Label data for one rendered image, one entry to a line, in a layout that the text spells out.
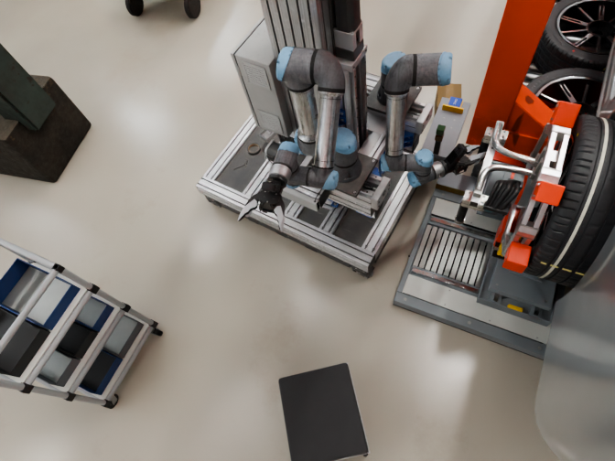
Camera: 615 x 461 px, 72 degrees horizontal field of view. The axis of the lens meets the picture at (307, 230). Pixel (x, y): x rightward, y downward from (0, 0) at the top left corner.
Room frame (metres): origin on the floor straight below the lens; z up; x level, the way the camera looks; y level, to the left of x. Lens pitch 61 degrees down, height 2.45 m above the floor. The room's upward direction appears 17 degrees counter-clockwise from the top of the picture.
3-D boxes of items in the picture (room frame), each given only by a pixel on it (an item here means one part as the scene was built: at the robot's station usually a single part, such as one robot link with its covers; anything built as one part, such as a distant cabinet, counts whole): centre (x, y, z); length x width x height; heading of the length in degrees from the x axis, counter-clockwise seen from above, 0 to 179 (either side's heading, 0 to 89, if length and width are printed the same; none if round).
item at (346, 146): (1.15, -0.25, 0.98); 0.13 x 0.12 x 0.14; 59
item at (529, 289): (0.64, -1.07, 0.32); 0.40 x 0.30 x 0.28; 141
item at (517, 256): (0.50, -0.74, 0.85); 0.09 x 0.08 x 0.07; 141
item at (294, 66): (1.22, -0.14, 1.19); 0.15 x 0.12 x 0.55; 59
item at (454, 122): (1.49, -0.94, 0.44); 0.43 x 0.17 x 0.03; 141
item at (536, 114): (1.09, -1.33, 0.69); 0.52 x 0.17 x 0.35; 51
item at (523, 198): (0.79, -0.88, 0.85); 0.21 x 0.14 x 0.14; 51
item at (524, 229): (0.75, -0.94, 0.85); 0.54 x 0.07 x 0.54; 141
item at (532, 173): (0.75, -0.78, 1.03); 0.19 x 0.18 x 0.11; 51
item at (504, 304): (0.64, -1.07, 0.13); 0.50 x 0.36 x 0.10; 141
